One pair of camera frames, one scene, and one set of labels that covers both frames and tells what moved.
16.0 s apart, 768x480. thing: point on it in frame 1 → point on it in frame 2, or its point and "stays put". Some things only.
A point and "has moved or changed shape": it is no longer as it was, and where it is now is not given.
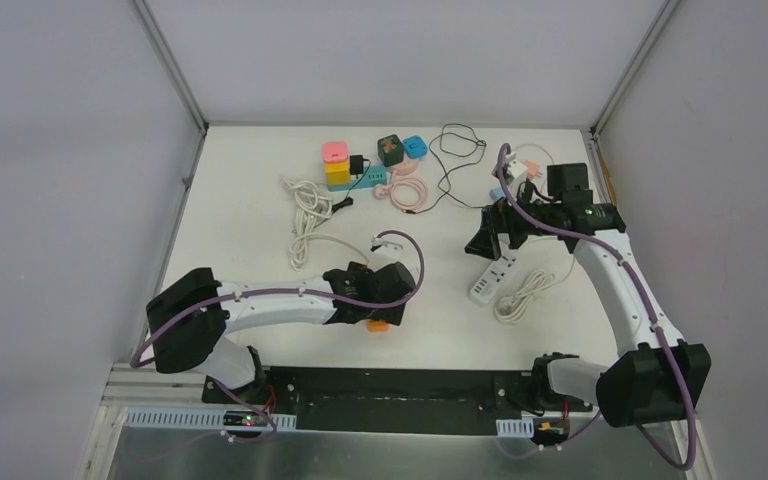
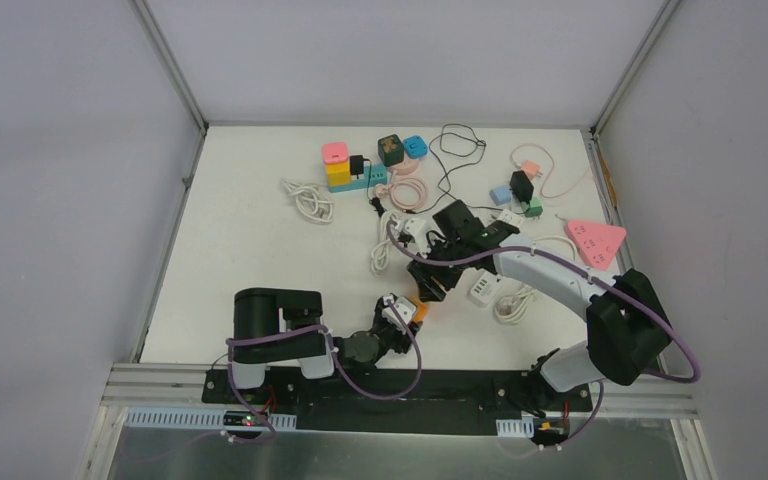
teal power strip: [373, 175] stays put
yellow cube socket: [338, 172] stays put
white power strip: [491, 280] stays put
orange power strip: [377, 326] has moved or changed shape
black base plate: [390, 401] stays put
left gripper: [392, 291] → [396, 325]
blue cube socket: [415, 146] stays put
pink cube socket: [335, 151] stays put
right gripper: [495, 221] → [426, 276]
